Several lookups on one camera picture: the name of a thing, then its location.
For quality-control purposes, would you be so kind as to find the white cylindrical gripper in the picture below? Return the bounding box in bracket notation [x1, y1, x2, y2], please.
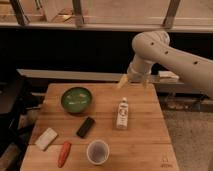
[117, 57, 153, 89]

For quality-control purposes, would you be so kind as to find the white sponge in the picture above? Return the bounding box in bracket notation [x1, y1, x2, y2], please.
[35, 128, 58, 151]

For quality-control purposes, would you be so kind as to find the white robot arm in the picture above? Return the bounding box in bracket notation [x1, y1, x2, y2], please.
[117, 31, 213, 99]

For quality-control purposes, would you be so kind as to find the green ceramic bowl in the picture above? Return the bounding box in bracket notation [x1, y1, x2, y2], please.
[61, 87, 92, 114]

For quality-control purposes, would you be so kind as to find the white box on shelf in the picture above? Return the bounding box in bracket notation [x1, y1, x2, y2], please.
[159, 71, 179, 80]

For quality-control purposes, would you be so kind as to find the white labelled bottle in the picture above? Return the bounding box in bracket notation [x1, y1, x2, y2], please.
[116, 97, 129, 130]

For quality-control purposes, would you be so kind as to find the black rectangular block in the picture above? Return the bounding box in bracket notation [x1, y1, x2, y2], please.
[76, 117, 95, 138]

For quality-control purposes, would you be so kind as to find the orange toy carrot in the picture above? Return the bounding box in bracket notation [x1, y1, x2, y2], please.
[58, 141, 71, 168]

